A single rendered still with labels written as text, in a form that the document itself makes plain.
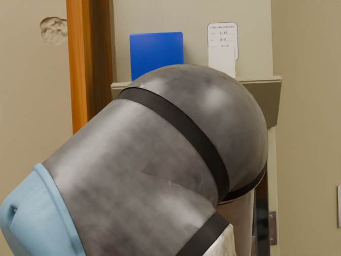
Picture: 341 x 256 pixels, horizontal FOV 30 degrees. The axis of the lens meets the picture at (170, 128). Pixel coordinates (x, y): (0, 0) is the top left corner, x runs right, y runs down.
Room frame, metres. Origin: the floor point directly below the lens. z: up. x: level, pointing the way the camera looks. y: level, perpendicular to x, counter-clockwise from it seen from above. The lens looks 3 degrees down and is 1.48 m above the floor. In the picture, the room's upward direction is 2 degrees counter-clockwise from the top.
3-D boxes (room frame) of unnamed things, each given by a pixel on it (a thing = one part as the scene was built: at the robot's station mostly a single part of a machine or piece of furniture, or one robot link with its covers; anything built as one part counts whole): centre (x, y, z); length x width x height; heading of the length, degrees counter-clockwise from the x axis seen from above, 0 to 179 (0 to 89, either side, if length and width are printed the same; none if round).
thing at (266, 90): (1.24, -0.05, 1.46); 0.32 x 0.11 x 0.10; 89
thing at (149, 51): (1.25, 0.02, 1.56); 0.10 x 0.10 x 0.09; 89
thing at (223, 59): (1.24, -0.11, 1.54); 0.05 x 0.05 x 0.06; 83
